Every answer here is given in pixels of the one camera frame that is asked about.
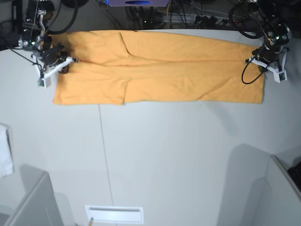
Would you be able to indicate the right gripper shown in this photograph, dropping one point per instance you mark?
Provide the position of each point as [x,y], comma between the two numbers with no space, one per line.
[50,55]

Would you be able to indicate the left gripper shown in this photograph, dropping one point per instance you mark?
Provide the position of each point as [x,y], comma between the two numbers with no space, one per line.
[267,55]

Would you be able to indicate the yellow orange T-shirt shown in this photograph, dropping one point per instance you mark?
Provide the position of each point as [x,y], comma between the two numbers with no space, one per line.
[117,67]

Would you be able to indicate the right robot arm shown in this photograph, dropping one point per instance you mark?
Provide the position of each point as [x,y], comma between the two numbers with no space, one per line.
[35,37]

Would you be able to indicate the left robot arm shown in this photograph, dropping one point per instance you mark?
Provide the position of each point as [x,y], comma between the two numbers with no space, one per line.
[275,33]

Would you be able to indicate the white cloth at left edge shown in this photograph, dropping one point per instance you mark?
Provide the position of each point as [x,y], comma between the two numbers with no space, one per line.
[6,160]

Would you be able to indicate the right grey partition panel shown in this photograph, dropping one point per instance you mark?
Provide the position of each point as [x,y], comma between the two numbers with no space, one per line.
[279,201]

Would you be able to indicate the grey partition panel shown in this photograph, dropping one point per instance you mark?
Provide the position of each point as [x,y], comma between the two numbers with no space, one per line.
[279,201]
[37,208]

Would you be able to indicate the left grey partition panel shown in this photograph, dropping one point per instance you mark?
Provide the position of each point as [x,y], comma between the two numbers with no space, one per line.
[37,208]

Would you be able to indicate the white table slot plate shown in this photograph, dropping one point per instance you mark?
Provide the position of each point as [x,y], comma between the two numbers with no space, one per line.
[115,215]

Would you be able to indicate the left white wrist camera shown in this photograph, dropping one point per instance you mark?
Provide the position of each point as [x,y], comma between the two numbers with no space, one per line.
[272,68]

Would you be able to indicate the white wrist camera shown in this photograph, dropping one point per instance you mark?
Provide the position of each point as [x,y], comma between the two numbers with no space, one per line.
[272,68]
[53,73]

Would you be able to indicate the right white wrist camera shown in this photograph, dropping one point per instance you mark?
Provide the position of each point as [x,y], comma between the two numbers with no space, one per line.
[53,73]

